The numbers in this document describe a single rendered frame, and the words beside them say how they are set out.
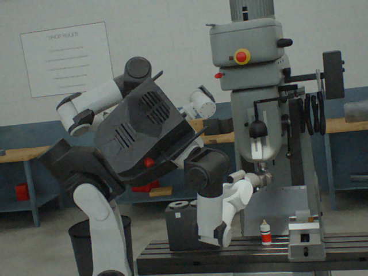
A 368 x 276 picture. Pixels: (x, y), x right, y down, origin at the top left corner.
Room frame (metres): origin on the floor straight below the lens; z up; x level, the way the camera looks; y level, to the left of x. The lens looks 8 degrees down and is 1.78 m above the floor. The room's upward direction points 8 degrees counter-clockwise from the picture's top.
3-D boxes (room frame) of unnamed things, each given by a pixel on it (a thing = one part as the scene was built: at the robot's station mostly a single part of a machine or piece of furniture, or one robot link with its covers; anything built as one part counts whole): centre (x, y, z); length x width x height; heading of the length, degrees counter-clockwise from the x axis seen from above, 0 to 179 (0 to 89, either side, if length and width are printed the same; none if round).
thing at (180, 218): (2.39, 0.04, 1.03); 0.22 x 0.12 x 0.20; 83
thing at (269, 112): (2.28, -0.30, 1.47); 0.21 x 0.19 x 0.32; 75
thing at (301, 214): (2.23, -0.44, 1.04); 0.06 x 0.05 x 0.06; 77
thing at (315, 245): (2.20, -0.44, 0.98); 0.35 x 0.15 x 0.11; 167
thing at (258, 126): (2.07, -0.27, 1.48); 0.07 x 0.07 x 0.06
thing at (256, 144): (2.16, -0.27, 1.45); 0.04 x 0.04 x 0.21; 75
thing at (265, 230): (2.28, -0.28, 0.98); 0.04 x 0.04 x 0.11
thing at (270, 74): (2.31, -0.31, 1.68); 0.34 x 0.24 x 0.10; 165
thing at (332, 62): (2.48, -0.70, 1.62); 0.20 x 0.09 x 0.21; 165
